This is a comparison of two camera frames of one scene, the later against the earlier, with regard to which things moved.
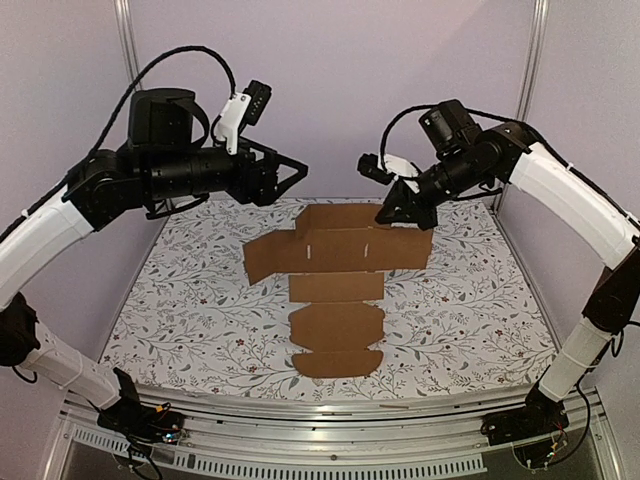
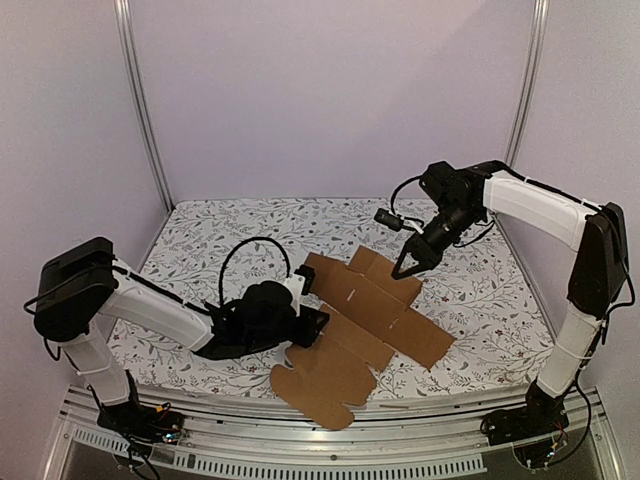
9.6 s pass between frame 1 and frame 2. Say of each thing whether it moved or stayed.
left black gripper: moved
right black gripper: moved
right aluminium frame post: stayed
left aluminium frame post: stayed
